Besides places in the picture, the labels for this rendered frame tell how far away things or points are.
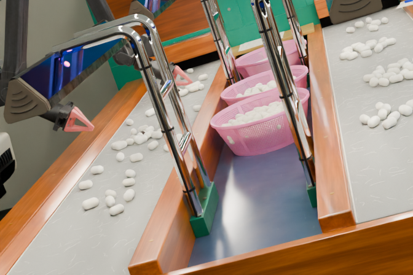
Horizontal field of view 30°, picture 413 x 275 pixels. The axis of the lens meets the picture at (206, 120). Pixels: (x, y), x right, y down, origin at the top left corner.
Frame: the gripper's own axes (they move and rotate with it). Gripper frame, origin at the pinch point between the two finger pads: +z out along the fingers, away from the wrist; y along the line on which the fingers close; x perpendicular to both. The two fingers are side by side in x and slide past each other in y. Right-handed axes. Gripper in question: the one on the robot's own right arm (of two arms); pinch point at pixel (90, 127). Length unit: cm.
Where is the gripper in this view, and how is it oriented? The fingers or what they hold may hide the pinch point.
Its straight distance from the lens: 222.1
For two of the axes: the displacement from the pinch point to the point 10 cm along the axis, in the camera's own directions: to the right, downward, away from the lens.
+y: 1.1, -2.9, 9.5
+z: 9.2, 4.0, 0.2
